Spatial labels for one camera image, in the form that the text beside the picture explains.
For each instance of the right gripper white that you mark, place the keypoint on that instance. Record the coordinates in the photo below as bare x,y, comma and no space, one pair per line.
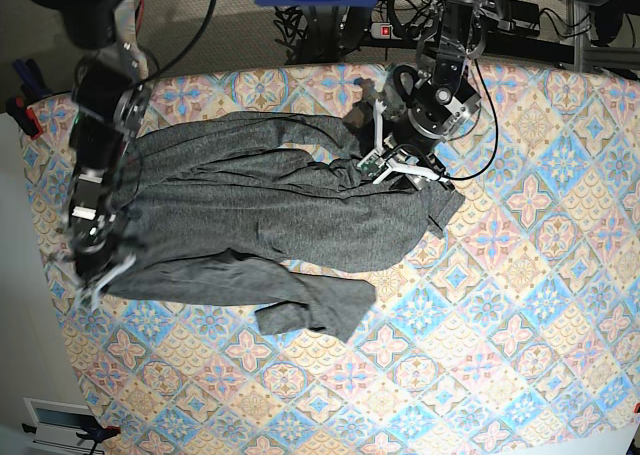
79,281

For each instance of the patterned tile tablecloth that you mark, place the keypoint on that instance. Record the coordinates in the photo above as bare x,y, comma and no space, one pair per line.
518,328

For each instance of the blue black bottom clamp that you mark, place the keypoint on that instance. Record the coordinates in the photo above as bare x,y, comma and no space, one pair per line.
98,435

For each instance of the aluminium frame post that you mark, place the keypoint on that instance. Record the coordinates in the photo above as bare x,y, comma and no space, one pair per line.
578,17

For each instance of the red black table clamp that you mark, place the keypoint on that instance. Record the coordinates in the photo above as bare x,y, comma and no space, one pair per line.
24,116

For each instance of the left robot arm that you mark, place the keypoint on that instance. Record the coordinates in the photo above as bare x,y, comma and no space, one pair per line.
435,93

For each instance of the blue handled clamp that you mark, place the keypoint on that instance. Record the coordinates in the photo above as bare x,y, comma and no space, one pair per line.
33,84

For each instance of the grey t-shirt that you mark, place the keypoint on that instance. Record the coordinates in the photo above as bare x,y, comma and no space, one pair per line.
270,211

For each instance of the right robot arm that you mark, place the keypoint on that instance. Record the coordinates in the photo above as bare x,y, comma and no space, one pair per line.
112,93

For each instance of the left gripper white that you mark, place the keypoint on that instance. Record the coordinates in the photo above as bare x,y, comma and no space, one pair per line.
406,145

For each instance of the white floor vent box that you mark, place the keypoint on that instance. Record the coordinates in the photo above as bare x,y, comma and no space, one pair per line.
55,426

